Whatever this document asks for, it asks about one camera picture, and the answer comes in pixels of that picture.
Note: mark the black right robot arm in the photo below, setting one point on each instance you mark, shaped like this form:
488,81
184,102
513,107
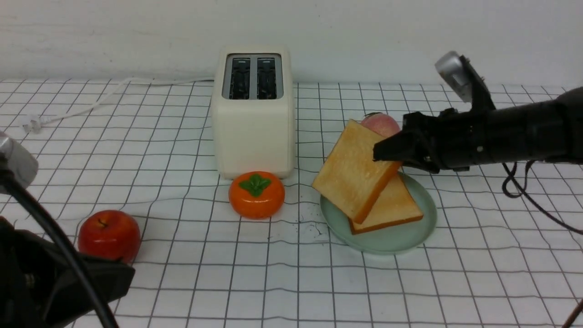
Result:
549,131

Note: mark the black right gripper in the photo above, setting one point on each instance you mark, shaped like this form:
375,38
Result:
417,145

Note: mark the white grid tablecloth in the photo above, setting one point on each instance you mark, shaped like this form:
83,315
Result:
492,262

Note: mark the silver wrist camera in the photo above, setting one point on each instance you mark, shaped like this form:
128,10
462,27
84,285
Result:
457,71
17,160

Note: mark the orange persimmon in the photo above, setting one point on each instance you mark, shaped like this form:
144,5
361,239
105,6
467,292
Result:
256,195

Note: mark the light green plate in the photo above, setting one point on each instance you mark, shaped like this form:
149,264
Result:
387,240

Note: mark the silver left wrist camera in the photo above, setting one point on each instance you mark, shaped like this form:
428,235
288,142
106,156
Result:
17,160

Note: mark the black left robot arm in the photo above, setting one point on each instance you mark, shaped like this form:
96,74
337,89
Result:
38,287

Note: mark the toast slice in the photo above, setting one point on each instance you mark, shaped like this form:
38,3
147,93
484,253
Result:
394,206
349,177

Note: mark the pink peach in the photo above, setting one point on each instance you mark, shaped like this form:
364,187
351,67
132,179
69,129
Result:
381,124

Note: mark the white two-slot toaster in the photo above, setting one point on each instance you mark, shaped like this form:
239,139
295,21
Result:
253,111

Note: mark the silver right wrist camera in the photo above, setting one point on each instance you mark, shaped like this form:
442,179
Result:
457,71

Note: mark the red apple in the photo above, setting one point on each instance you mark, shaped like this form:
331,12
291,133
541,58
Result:
110,234

